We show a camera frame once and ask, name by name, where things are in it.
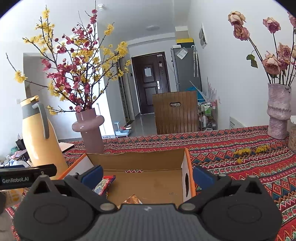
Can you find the pink yellow blossom branches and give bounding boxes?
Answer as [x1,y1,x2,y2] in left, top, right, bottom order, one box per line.
[5,6,132,116]

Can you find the fallen yellow petals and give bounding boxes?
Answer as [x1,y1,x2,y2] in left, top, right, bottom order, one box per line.
[233,145,270,164]

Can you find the pink glass vase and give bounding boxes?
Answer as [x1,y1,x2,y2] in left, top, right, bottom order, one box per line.
[72,108,104,153]

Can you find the grey refrigerator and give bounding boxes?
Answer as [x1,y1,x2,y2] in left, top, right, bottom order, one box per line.
[171,45,202,91]

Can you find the orange cookie snack packet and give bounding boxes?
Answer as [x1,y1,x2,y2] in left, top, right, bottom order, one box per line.
[123,194,142,204]

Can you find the clear jar of seeds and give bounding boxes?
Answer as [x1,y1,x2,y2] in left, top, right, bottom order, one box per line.
[288,115,296,152]

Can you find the red cardboard pumpkin box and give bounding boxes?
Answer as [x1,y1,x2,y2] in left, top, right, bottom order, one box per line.
[60,148,196,206]

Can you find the wire storage rack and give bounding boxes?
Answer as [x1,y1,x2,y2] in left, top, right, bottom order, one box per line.
[198,100,218,131]

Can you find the dark brown entrance door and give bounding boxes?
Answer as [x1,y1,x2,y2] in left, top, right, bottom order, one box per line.
[132,52,171,114]

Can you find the red blue snack packet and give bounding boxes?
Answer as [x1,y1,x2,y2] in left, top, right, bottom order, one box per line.
[93,175,116,198]

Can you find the textured mauve ceramic vase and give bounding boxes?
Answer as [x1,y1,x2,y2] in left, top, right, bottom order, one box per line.
[267,83,292,140]

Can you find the dried pink roses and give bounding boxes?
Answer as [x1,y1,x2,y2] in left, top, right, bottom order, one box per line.
[227,11,295,87]

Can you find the wooden slatted chair back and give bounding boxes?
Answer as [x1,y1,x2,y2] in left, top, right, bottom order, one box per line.
[152,91,199,135]

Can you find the yellow thermos jug grey handle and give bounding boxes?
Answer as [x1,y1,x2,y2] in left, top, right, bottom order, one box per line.
[21,95,68,179]

